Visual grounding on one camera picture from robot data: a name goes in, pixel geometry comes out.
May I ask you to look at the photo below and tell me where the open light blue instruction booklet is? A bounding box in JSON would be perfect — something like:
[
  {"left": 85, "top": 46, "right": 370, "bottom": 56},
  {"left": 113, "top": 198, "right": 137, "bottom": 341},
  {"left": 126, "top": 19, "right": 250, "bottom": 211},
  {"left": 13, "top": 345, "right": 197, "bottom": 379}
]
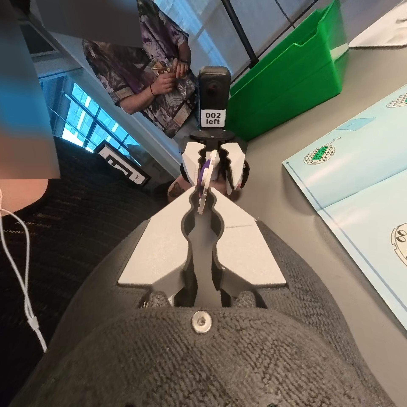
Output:
[{"left": 282, "top": 85, "right": 407, "bottom": 331}]

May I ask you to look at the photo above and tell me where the black framed sign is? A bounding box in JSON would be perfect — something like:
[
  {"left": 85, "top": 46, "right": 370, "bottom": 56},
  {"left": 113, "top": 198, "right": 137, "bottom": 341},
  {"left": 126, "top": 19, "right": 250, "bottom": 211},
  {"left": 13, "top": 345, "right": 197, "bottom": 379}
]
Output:
[{"left": 95, "top": 140, "right": 151, "bottom": 189}]

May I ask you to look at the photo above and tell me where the white earphone cable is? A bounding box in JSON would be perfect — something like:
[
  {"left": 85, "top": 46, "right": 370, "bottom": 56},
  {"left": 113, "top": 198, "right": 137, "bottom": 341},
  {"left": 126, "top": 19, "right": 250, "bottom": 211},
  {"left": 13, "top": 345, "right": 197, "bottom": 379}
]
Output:
[{"left": 0, "top": 188, "right": 48, "bottom": 353}]

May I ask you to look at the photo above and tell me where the black pole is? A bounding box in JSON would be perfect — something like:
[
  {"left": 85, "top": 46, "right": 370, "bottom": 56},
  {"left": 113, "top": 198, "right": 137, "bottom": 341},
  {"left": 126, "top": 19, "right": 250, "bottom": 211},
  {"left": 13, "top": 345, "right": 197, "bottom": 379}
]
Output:
[{"left": 221, "top": 0, "right": 259, "bottom": 66}]

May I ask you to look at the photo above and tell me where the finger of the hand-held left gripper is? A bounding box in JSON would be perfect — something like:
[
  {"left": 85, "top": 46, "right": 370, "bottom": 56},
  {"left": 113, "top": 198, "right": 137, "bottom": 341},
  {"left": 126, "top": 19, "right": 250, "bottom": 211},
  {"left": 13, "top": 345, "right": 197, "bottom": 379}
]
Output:
[
  {"left": 181, "top": 141, "right": 209, "bottom": 191},
  {"left": 222, "top": 142, "right": 246, "bottom": 192}
]

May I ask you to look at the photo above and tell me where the green plastic bin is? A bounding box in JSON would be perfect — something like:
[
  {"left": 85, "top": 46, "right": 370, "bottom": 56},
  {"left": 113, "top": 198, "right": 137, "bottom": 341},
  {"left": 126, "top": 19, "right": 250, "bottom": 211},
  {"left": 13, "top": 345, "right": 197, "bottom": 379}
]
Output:
[{"left": 228, "top": 0, "right": 348, "bottom": 141}]

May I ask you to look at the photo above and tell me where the person's left hand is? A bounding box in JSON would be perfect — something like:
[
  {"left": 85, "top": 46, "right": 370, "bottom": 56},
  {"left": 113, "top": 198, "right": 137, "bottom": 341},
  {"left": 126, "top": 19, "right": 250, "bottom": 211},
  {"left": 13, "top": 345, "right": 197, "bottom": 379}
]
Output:
[{"left": 168, "top": 172, "right": 243, "bottom": 204}]

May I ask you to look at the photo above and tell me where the round white lego plate build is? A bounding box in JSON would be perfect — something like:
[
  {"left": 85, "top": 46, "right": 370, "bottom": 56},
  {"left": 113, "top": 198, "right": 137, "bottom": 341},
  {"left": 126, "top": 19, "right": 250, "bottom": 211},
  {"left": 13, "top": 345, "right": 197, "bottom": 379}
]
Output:
[{"left": 195, "top": 149, "right": 220, "bottom": 215}]

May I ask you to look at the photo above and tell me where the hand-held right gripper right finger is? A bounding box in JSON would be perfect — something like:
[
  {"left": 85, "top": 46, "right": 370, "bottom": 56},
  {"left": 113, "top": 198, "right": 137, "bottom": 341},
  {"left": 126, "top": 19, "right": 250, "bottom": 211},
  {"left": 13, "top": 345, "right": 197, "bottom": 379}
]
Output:
[{"left": 208, "top": 187, "right": 287, "bottom": 299}]

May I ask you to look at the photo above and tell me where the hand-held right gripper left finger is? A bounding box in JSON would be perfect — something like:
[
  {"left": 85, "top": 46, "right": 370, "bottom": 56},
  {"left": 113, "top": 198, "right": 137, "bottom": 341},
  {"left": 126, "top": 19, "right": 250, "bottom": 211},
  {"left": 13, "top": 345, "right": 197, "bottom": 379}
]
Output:
[{"left": 118, "top": 186, "right": 200, "bottom": 301}]

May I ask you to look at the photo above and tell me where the white paper sheet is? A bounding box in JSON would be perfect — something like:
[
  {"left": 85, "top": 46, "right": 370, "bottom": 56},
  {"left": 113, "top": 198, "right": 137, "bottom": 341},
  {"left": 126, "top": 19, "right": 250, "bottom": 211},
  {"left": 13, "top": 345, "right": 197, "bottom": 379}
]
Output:
[{"left": 349, "top": 0, "right": 407, "bottom": 48}]

